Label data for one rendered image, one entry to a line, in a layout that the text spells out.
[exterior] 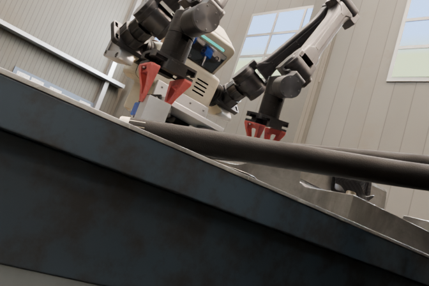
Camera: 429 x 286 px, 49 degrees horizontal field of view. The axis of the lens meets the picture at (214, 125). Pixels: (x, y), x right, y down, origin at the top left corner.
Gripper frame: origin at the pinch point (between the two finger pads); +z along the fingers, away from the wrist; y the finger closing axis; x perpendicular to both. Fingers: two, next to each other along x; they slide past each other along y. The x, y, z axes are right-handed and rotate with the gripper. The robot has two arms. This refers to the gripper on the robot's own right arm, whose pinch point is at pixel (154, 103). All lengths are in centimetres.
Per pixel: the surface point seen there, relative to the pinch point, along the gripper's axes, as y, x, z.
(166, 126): -13.1, -39.5, 9.4
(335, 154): 3.3, -48.6, 5.8
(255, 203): -6, -50, 14
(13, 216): -26, -50, 22
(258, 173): 21.0, -12.1, 6.0
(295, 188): 21.7, -22.7, 7.2
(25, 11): 17, 693, -177
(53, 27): 66, 703, -177
